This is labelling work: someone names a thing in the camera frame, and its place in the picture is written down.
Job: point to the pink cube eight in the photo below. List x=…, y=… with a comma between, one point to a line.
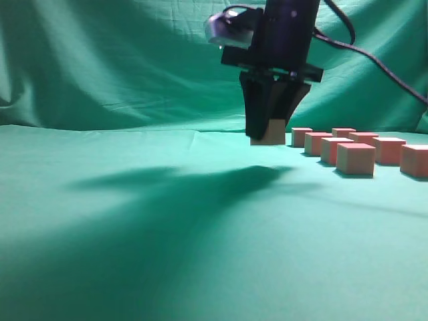
x=298, y=136

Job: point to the pink cube five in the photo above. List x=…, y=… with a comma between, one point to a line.
x=388, y=150

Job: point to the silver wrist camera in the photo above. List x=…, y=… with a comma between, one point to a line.
x=227, y=30

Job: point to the pink cube six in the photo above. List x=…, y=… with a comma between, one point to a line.
x=312, y=142

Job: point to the pink cube seven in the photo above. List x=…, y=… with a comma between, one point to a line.
x=362, y=137

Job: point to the pink cube nine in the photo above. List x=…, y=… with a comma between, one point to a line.
x=342, y=132

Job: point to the pink cube three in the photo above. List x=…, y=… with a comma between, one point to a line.
x=413, y=160

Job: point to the pink cube two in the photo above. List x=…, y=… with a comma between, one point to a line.
x=355, y=159

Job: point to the pink cube four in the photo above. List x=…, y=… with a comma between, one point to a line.
x=329, y=149

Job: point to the green cloth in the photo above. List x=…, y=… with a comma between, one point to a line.
x=129, y=190

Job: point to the pink cube one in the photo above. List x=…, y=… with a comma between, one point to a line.
x=275, y=134

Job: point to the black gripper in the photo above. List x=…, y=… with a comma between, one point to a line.
x=276, y=37

